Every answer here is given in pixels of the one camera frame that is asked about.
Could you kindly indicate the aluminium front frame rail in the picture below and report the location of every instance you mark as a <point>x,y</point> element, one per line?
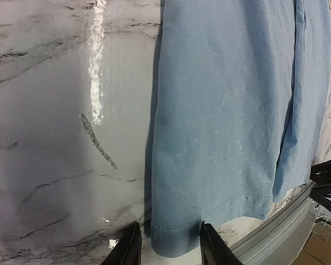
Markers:
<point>264,240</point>

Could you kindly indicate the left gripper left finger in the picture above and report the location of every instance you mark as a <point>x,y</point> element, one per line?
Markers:
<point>128,249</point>

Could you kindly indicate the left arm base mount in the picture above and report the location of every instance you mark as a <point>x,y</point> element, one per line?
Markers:
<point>321,192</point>

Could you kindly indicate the light blue t-shirt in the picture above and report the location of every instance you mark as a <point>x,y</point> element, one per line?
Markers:
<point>242,88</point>

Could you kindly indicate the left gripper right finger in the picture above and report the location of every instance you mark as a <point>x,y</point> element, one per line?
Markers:
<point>214,250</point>

